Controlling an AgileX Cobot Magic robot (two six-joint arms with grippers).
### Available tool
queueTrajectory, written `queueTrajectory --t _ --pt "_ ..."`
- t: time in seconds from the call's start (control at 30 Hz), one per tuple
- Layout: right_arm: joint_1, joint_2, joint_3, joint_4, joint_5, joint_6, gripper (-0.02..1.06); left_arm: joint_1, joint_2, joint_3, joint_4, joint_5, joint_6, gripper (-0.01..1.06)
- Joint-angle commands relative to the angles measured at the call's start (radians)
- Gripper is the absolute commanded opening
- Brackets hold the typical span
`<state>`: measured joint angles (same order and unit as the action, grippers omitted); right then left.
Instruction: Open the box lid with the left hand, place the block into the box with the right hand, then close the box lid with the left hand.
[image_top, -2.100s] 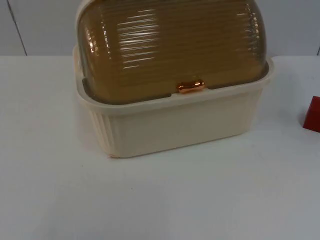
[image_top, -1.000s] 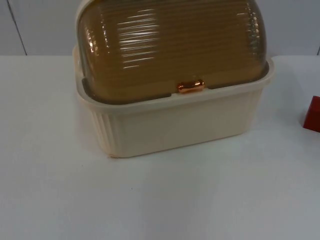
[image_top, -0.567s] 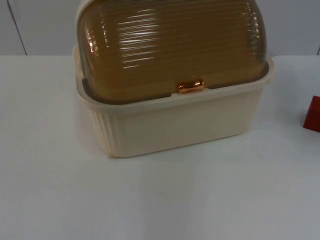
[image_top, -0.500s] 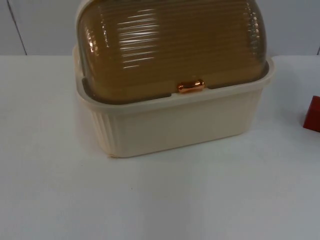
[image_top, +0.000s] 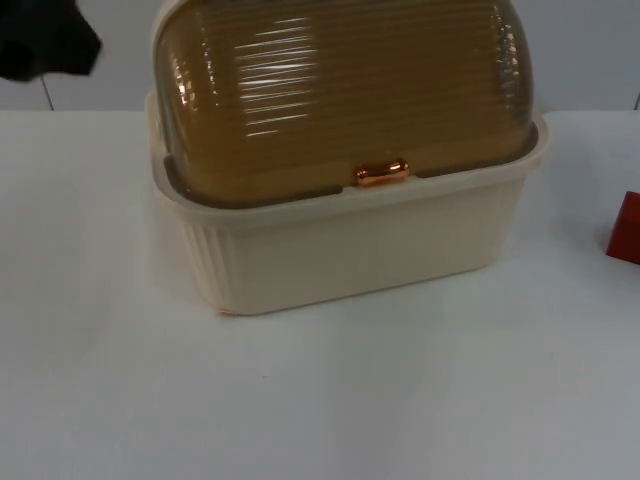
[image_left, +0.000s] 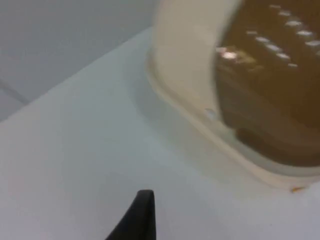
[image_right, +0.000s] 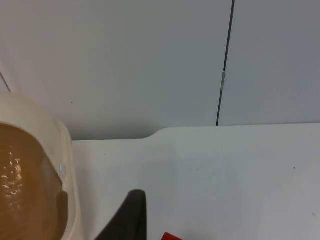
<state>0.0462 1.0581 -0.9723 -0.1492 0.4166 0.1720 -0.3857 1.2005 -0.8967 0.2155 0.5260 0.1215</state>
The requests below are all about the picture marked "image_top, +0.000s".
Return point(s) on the red block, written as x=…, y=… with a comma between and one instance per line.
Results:
x=625, y=230

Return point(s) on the cream box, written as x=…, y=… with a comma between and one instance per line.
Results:
x=350, y=260

